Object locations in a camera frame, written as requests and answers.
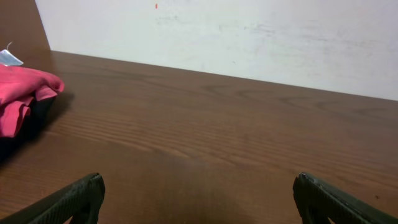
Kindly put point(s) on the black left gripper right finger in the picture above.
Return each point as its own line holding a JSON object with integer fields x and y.
{"x": 321, "y": 203}

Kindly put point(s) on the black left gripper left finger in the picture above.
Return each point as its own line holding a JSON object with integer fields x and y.
{"x": 79, "y": 202}

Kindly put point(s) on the red orange t-shirt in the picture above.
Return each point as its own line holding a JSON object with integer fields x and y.
{"x": 20, "y": 86}

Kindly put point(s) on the folded black garment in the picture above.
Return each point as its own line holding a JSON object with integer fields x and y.
{"x": 30, "y": 129}

